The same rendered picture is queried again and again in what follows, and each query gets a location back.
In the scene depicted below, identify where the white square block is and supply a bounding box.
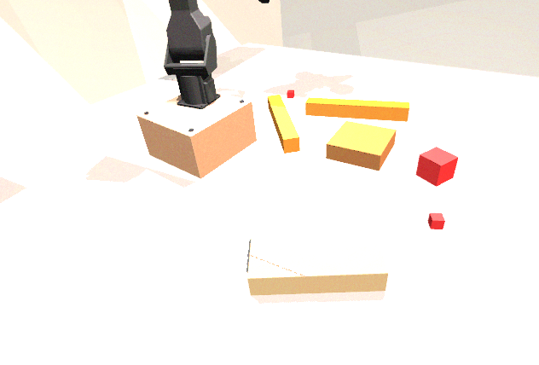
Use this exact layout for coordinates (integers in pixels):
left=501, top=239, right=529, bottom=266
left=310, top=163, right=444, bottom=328
left=247, top=213, right=389, bottom=296

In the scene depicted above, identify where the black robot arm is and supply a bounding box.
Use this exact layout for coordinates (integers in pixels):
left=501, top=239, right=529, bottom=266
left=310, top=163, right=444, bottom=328
left=164, top=0, right=221, bottom=109

